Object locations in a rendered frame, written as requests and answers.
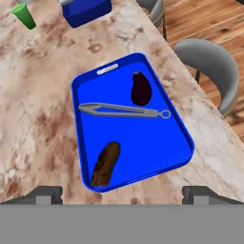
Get grey metal tongs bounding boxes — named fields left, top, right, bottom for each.
left=77, top=101, right=173, bottom=120

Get grey chair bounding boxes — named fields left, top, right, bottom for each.
left=135, top=0, right=169, bottom=42
left=173, top=38, right=240, bottom=118

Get blue tray with handle slot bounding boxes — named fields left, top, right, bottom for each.
left=71, top=51, right=195, bottom=193

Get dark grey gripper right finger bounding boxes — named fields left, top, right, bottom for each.
left=181, top=185, right=244, bottom=206

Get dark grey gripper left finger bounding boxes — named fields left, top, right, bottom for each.
left=0, top=185, right=64, bottom=206

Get brown sweet potato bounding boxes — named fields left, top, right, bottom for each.
left=90, top=140, right=122, bottom=188

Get pale grey object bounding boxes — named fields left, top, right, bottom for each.
left=57, top=0, right=74, bottom=8

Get green cup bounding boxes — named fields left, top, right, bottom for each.
left=10, top=3, right=37, bottom=31

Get dark purple eggplant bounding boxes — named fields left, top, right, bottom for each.
left=131, top=71, right=153, bottom=107

